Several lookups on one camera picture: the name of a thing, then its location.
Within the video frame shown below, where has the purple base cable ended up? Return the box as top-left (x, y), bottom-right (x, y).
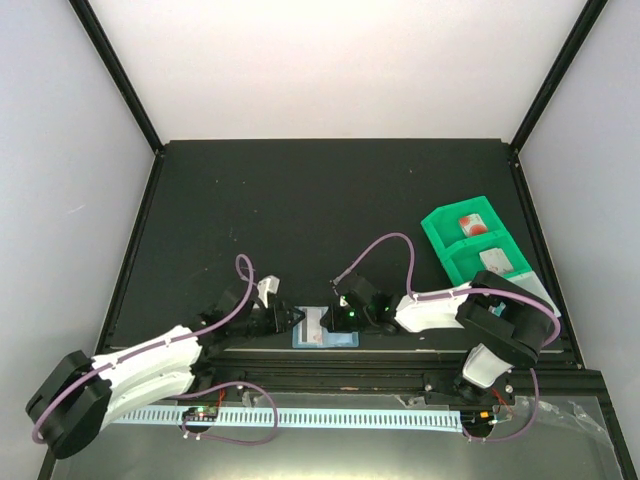
top-left (174, 380), bottom-right (280, 445)
top-left (460, 367), bottom-right (541, 445)

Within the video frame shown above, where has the right controller circuit board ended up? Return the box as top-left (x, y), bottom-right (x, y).
top-left (460, 409), bottom-right (513, 427)

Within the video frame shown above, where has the light blue slotted cable duct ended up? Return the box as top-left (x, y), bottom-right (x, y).
top-left (115, 405), bottom-right (463, 433)

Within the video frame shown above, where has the black rear left frame post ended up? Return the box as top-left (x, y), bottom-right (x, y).
top-left (69, 0), bottom-right (164, 154)

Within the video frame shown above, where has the controller circuit board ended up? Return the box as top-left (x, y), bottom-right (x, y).
top-left (460, 409), bottom-right (513, 427)
top-left (182, 406), bottom-right (218, 422)

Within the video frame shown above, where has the green divided storage bin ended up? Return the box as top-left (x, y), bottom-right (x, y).
top-left (420, 196), bottom-right (560, 315)

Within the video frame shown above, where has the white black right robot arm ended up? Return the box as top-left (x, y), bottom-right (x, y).
top-left (320, 270), bottom-right (561, 408)

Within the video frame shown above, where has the black right side rail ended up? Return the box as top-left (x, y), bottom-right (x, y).
top-left (505, 144), bottom-right (585, 370)

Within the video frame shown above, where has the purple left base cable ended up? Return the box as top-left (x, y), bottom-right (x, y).
top-left (174, 380), bottom-right (280, 445)

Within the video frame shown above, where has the left controller circuit board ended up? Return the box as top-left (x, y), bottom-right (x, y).
top-left (182, 406), bottom-right (218, 422)

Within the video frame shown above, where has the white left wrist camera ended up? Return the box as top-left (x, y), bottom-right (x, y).
top-left (255, 275), bottom-right (280, 308)

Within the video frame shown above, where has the black left side rail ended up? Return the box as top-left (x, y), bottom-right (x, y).
top-left (37, 147), bottom-right (166, 480)

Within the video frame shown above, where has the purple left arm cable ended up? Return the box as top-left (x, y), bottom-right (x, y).
top-left (30, 253), bottom-right (261, 445)

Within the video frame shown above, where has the black aluminium front rail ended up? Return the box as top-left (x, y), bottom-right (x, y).
top-left (196, 350), bottom-right (608, 397)

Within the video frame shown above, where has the blue leather card holder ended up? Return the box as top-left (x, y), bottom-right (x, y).
top-left (292, 326), bottom-right (359, 350)

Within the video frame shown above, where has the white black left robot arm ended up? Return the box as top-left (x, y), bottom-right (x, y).
top-left (25, 290), bottom-right (305, 459)

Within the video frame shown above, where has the black rear right frame post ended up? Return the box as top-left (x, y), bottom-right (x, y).
top-left (509, 0), bottom-right (608, 154)

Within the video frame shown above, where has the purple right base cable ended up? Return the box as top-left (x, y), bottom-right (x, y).
top-left (460, 367), bottom-right (541, 445)

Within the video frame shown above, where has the black frame post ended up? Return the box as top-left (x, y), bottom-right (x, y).
top-left (69, 0), bottom-right (164, 154)
top-left (509, 0), bottom-right (608, 154)

